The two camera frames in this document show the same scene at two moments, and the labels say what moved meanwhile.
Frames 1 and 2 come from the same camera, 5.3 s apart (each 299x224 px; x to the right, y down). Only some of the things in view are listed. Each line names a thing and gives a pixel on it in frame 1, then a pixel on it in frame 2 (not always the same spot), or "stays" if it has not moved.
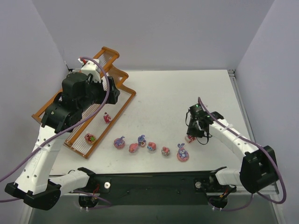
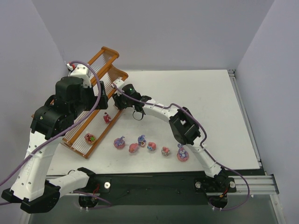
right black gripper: x=195 y=130 → x=117 y=101
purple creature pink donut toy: x=119 y=143 stays
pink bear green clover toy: x=90 y=138 stays
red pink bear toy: x=107 y=118 stays
